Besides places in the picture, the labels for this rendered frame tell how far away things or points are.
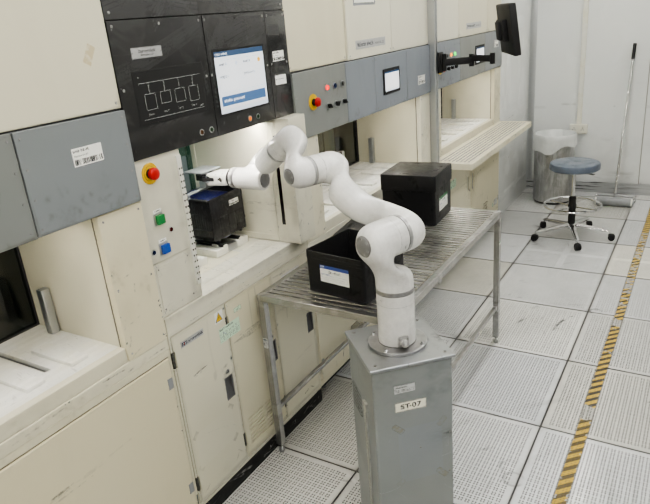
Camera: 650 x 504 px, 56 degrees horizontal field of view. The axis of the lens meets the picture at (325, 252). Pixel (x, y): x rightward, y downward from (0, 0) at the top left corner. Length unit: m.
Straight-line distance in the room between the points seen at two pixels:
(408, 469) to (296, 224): 1.09
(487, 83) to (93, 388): 4.04
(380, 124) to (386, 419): 2.33
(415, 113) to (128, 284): 2.33
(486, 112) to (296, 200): 2.95
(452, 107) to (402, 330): 3.56
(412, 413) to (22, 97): 1.42
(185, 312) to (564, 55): 4.79
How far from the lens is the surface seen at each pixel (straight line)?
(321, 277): 2.36
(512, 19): 3.60
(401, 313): 1.92
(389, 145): 3.93
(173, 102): 2.08
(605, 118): 6.26
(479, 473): 2.70
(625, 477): 2.79
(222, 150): 2.74
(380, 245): 1.78
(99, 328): 2.10
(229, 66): 2.29
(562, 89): 6.28
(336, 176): 2.01
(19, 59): 1.76
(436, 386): 2.00
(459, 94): 5.31
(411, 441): 2.08
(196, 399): 2.34
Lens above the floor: 1.76
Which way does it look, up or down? 21 degrees down
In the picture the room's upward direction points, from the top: 5 degrees counter-clockwise
